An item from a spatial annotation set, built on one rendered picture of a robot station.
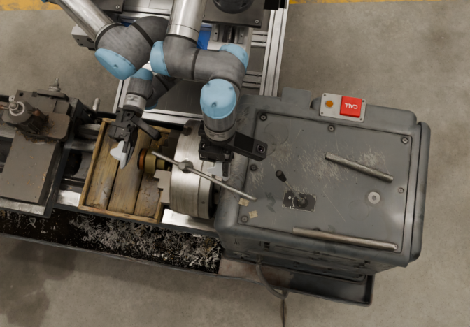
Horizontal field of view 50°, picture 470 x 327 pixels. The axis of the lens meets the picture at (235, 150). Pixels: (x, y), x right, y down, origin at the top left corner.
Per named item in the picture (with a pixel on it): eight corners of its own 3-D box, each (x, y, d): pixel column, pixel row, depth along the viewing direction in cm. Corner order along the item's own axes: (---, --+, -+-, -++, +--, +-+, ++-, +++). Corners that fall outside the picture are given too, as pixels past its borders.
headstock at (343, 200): (400, 150, 189) (435, 110, 152) (387, 279, 176) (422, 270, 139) (243, 124, 195) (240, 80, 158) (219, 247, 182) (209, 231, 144)
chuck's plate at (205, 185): (231, 130, 184) (222, 119, 153) (217, 216, 183) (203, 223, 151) (222, 128, 184) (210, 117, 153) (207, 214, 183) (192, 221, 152)
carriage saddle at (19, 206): (85, 103, 201) (80, 98, 195) (51, 219, 187) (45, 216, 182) (14, 92, 204) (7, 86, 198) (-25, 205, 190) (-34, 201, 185)
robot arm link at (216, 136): (238, 107, 119) (231, 137, 115) (238, 118, 123) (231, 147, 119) (207, 103, 119) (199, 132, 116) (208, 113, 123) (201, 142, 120)
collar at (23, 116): (35, 103, 174) (31, 99, 171) (28, 124, 172) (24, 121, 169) (13, 99, 175) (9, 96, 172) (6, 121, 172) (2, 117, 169)
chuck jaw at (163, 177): (188, 174, 165) (180, 209, 162) (190, 178, 170) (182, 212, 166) (155, 168, 166) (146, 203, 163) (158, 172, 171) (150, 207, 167)
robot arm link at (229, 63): (203, 35, 117) (190, 73, 112) (251, 44, 116) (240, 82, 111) (205, 57, 124) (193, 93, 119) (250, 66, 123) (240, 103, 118)
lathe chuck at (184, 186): (222, 128, 184) (210, 117, 153) (207, 214, 183) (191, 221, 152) (198, 124, 185) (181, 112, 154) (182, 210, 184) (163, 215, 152)
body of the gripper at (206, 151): (205, 137, 134) (203, 112, 123) (238, 142, 133) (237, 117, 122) (199, 162, 130) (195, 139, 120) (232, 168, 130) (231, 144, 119)
